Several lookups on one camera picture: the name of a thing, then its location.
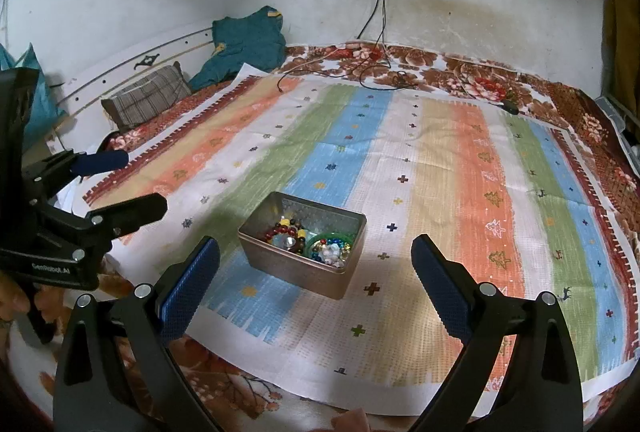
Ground person's left hand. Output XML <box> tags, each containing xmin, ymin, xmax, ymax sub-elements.
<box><xmin>0</xmin><ymin>272</ymin><xmax>32</xmax><ymax>330</ymax></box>

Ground yellow cloth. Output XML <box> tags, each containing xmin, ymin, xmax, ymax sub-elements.
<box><xmin>602</xmin><ymin>0</ymin><xmax>640</xmax><ymax>102</ymax></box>

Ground teal garment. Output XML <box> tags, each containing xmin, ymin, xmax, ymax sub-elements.
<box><xmin>187</xmin><ymin>6</ymin><xmax>287</xmax><ymax>91</ymax></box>

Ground dark red bead bracelet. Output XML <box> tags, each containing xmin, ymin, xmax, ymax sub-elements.
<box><xmin>262</xmin><ymin>223</ymin><xmax>293</xmax><ymax>249</ymax></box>

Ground pale flower charm bracelet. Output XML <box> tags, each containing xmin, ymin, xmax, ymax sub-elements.
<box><xmin>312</xmin><ymin>239</ymin><xmax>351</xmax><ymax>267</ymax></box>

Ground green jade bangle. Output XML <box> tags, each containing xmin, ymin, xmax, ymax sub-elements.
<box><xmin>305</xmin><ymin>232</ymin><xmax>357</xmax><ymax>269</ymax></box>

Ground black cable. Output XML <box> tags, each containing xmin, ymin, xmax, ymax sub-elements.
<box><xmin>356</xmin><ymin>0</ymin><xmax>416</xmax><ymax>90</ymax></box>

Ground striped grey pillow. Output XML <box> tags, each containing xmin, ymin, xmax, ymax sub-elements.
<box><xmin>101</xmin><ymin>64</ymin><xmax>193</xmax><ymax>131</ymax></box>

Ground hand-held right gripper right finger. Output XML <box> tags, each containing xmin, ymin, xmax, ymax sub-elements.
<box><xmin>411</xmin><ymin>234</ymin><xmax>586</xmax><ymax>432</ymax></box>

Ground white headboard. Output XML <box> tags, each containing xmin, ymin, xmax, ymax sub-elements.
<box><xmin>47</xmin><ymin>24</ymin><xmax>216</xmax><ymax>147</ymax></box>

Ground metal tin box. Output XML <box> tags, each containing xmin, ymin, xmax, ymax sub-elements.
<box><xmin>237</xmin><ymin>192</ymin><xmax>367</xmax><ymax>300</ymax></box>

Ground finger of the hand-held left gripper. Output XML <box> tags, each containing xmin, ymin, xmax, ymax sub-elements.
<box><xmin>75</xmin><ymin>193</ymin><xmax>168</xmax><ymax>240</ymax></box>
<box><xmin>22</xmin><ymin>149</ymin><xmax>130</xmax><ymax>193</ymax></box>

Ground striped pastel mat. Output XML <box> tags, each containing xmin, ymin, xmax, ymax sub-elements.
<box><xmin>82</xmin><ymin>74</ymin><xmax>640</xmax><ymax>418</ymax></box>

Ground brown floral blanket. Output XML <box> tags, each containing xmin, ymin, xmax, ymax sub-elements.
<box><xmin>0</xmin><ymin>42</ymin><xmax>640</xmax><ymax>432</ymax></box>

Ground brown and yellow bead bracelet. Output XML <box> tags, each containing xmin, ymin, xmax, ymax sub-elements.
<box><xmin>260</xmin><ymin>214</ymin><xmax>308</xmax><ymax>253</ymax></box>

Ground thin brown cable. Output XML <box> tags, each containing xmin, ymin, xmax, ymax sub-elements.
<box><xmin>276</xmin><ymin>46</ymin><xmax>381</xmax><ymax>93</ymax></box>

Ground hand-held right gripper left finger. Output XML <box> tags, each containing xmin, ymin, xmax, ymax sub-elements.
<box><xmin>52</xmin><ymin>236</ymin><xmax>223</xmax><ymax>432</ymax></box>

